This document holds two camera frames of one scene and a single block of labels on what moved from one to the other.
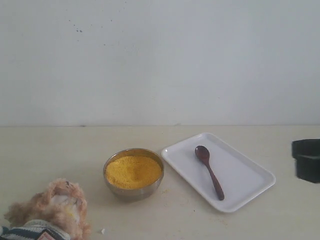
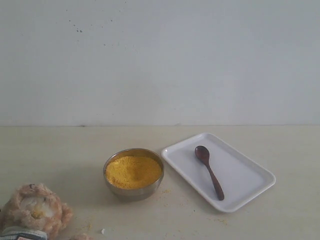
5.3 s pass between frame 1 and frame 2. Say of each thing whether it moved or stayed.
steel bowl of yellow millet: stayed
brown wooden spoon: stayed
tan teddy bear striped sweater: moved
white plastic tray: stayed
